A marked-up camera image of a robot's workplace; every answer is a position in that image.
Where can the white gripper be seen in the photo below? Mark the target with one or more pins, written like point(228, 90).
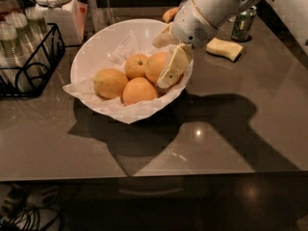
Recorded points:
point(192, 28)

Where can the large orange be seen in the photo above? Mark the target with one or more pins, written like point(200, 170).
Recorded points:
point(154, 66)

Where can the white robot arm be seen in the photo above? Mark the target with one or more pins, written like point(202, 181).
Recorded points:
point(293, 13)

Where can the front orange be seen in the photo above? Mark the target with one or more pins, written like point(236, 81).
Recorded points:
point(137, 90)

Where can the left orange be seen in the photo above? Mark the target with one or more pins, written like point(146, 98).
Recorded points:
point(109, 83)

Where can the white bowl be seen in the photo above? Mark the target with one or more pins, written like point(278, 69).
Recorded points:
point(99, 48)

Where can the banana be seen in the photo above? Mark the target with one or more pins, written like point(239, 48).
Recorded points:
point(169, 15)

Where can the back orange with stem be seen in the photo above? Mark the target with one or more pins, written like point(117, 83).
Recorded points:
point(135, 66)

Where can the yellow sponge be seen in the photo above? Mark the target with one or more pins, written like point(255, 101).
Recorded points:
point(227, 49)

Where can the green soda can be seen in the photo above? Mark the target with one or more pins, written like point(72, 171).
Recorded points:
point(242, 24)

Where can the white paper liner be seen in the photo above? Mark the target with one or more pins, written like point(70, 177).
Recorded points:
point(128, 111)

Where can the white ceramic jar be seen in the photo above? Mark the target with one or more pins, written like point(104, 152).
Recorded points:
point(68, 15)

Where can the stacked clear plastic cups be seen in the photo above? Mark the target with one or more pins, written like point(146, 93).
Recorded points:
point(23, 62)

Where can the black wire rack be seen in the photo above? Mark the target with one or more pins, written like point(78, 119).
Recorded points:
point(53, 47)

